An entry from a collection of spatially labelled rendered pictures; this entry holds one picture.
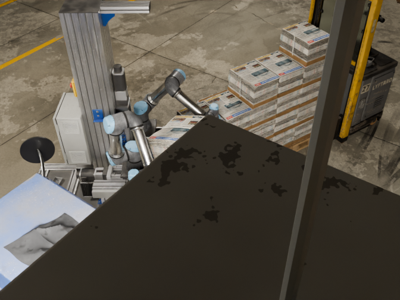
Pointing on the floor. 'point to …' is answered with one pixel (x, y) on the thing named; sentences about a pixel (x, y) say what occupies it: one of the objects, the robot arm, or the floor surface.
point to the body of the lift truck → (371, 91)
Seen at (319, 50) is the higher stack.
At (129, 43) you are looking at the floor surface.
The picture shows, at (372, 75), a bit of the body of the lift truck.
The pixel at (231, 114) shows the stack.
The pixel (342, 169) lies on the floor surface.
